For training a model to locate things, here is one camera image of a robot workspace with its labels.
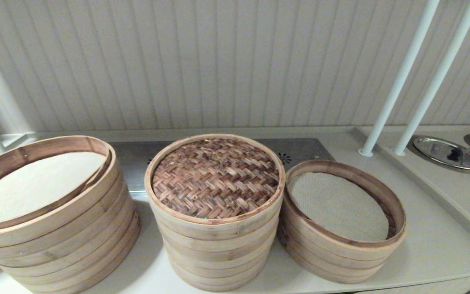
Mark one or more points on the woven bamboo steamer lid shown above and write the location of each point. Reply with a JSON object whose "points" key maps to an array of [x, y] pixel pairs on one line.
{"points": [[214, 179]]}

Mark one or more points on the white base bracket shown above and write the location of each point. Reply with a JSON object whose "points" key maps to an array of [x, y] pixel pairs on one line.
{"points": [[16, 139]]}

